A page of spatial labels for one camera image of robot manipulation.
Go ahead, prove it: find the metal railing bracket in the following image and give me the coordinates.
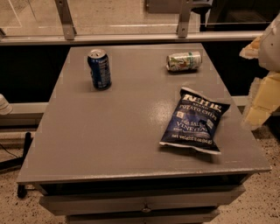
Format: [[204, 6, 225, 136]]
[[177, 0, 193, 39], [54, 0, 76, 40]]

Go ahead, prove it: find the blue pepsi can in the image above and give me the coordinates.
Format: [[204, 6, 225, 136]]
[[87, 48, 111, 90]]

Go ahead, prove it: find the black stand leg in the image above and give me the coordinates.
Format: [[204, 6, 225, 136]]
[[0, 132, 32, 199]]

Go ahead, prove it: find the metal railing bar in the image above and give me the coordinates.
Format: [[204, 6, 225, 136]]
[[0, 31, 263, 46]]

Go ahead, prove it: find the metal drawer lock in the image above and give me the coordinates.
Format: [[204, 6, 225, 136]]
[[142, 205, 151, 214]]

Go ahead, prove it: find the right metal railing bracket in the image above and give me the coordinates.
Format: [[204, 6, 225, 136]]
[[177, 0, 193, 39]]

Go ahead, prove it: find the white object at left edge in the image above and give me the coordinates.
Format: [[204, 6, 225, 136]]
[[0, 94, 12, 116]]

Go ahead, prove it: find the blue potato chips bag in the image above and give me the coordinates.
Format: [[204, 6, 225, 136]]
[[159, 87, 230, 155]]

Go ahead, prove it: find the white green soda can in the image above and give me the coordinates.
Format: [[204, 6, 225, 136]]
[[166, 52, 202, 72]]

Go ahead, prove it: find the left metal railing bracket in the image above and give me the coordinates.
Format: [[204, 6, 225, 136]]
[[54, 0, 76, 40]]

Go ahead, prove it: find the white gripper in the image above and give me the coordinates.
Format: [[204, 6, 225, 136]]
[[239, 13, 280, 130]]

